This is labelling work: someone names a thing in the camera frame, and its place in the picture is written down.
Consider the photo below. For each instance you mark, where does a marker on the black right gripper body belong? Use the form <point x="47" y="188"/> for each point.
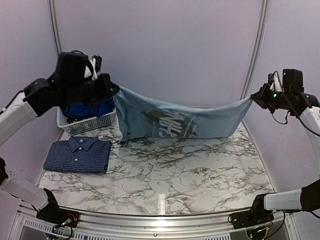
<point x="271" y="101"/>

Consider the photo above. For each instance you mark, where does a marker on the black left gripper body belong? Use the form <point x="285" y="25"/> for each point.
<point x="77" y="91"/>

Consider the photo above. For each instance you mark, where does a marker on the light blue garment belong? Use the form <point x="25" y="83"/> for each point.
<point x="140" y="117"/>

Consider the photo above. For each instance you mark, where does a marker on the blue checked shirt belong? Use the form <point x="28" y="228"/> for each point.
<point x="78" y="154"/>

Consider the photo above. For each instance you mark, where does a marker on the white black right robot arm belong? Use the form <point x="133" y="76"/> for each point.
<point x="285" y="126"/>

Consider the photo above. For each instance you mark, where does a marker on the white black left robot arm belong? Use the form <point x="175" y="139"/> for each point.
<point x="76" y="79"/>

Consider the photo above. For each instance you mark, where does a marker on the white plastic laundry basket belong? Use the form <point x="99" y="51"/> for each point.
<point x="81" y="126"/>

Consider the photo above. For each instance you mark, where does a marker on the royal blue garment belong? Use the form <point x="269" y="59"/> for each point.
<point x="80" y="111"/>

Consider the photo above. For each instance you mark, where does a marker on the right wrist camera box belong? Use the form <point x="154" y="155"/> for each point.
<point x="274" y="82"/>

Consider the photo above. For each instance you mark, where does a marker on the left aluminium corner post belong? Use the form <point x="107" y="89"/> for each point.
<point x="54" y="26"/>

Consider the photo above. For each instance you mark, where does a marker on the aluminium corner post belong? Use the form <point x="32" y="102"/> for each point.
<point x="257" y="46"/>
<point x="54" y="26"/>

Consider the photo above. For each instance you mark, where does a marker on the right aluminium corner post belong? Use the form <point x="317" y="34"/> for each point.
<point x="257" y="46"/>

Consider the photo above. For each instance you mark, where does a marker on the aluminium front frame rail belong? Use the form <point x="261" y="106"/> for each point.
<point x="108" y="226"/>

